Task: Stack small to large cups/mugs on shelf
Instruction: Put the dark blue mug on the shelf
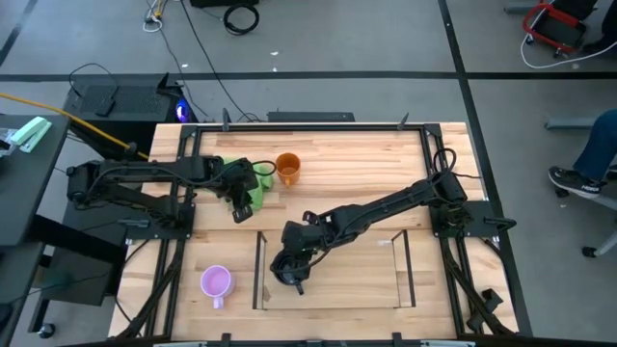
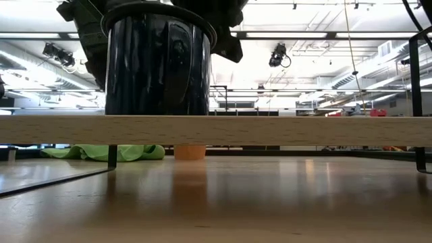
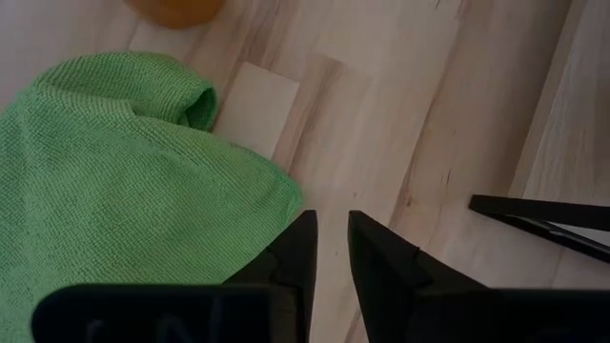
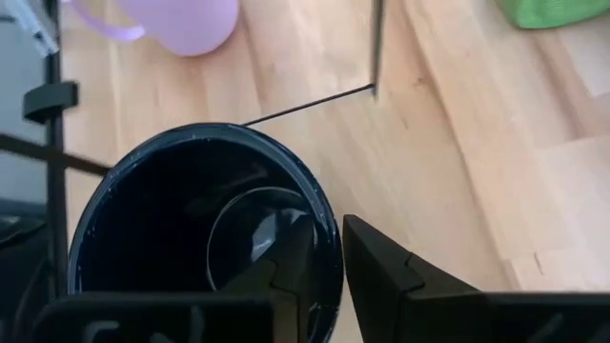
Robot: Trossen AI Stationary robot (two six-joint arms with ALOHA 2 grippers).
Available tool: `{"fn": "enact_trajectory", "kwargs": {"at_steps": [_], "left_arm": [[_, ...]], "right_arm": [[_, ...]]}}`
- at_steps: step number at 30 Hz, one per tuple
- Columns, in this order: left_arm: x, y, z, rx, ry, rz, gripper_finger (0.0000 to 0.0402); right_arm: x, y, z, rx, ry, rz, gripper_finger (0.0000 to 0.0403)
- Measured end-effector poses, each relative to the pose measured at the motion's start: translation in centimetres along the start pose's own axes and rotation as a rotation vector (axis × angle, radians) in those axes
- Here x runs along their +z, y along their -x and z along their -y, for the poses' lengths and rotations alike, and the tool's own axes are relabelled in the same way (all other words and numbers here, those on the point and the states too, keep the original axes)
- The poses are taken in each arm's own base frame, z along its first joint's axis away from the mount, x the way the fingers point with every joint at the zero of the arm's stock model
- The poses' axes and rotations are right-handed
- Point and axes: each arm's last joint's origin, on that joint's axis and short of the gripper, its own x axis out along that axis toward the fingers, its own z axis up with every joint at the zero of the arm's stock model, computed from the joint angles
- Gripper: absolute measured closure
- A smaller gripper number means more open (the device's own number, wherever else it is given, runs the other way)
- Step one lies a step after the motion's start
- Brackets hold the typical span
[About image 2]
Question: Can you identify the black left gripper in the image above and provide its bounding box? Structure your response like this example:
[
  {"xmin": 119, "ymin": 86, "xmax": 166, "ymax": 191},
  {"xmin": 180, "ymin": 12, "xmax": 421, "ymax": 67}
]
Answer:
[{"xmin": 56, "ymin": 0, "xmax": 249, "ymax": 63}]

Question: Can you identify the glossy black mug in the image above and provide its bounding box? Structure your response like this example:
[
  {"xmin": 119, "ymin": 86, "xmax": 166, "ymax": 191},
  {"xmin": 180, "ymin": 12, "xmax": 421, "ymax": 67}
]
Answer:
[{"xmin": 101, "ymin": 1, "xmax": 217, "ymax": 116}]

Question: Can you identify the orange faceted mug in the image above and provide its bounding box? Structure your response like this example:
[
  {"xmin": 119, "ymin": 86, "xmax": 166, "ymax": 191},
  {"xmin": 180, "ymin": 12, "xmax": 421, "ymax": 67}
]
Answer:
[{"xmin": 173, "ymin": 145, "xmax": 207, "ymax": 161}]

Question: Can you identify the black ceiling spotlight cluster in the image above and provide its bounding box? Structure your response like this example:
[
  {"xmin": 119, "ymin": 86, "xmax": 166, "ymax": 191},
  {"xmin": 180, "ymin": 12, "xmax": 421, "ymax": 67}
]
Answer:
[{"xmin": 42, "ymin": 43, "xmax": 76, "ymax": 68}]

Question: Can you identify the distant black workbench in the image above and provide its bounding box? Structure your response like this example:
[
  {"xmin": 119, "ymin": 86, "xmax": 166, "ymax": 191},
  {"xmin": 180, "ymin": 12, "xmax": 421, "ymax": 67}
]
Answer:
[{"xmin": 209, "ymin": 110, "xmax": 279, "ymax": 117}]

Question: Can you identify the green cloth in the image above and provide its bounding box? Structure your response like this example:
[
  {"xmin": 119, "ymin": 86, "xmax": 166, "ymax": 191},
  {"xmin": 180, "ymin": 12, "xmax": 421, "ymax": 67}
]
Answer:
[{"xmin": 39, "ymin": 144, "xmax": 166, "ymax": 163}]

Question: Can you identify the black hanging camera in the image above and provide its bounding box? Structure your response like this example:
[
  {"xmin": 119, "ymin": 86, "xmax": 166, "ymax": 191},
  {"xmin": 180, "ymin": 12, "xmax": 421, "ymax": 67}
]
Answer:
[{"xmin": 268, "ymin": 43, "xmax": 292, "ymax": 68}]

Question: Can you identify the distant black metal frame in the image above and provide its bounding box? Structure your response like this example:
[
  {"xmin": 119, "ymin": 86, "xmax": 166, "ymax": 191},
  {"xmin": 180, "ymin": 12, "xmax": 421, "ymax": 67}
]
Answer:
[{"xmin": 209, "ymin": 85, "xmax": 228, "ymax": 112}]

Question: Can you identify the silver ceiling duct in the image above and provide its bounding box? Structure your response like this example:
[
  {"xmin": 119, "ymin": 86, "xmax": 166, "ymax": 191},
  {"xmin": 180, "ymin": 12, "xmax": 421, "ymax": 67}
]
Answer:
[{"xmin": 0, "ymin": 40, "xmax": 105, "ymax": 102}]

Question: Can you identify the wooden shelf with black frame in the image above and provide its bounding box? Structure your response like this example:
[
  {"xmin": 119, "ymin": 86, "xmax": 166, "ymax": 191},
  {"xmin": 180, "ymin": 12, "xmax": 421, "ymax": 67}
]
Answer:
[{"xmin": 0, "ymin": 26, "xmax": 432, "ymax": 200}]

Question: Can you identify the black metal shelf frame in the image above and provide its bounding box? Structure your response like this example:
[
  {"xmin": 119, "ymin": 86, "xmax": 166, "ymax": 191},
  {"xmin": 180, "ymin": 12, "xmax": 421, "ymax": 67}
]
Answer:
[{"xmin": 0, "ymin": 145, "xmax": 432, "ymax": 163}]

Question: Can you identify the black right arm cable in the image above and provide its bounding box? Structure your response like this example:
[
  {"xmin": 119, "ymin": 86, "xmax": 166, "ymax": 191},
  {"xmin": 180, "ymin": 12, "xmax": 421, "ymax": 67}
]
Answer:
[{"xmin": 401, "ymin": 0, "xmax": 432, "ymax": 45}]

